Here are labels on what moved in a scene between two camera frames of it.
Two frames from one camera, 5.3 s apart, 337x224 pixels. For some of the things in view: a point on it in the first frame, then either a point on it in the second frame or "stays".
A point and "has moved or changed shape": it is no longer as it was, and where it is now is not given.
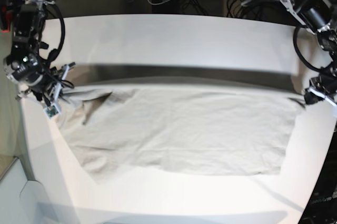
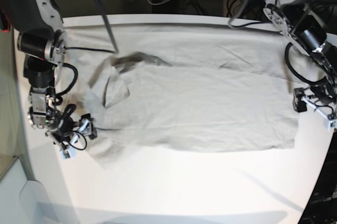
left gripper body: (49, 89) → (68, 131)
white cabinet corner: (22, 201) stays
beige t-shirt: (185, 129) has moved or changed shape
